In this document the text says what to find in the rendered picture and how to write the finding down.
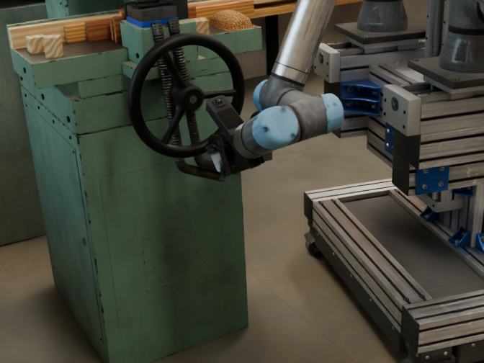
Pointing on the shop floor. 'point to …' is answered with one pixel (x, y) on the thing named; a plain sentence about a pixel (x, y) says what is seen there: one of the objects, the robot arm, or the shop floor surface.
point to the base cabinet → (139, 238)
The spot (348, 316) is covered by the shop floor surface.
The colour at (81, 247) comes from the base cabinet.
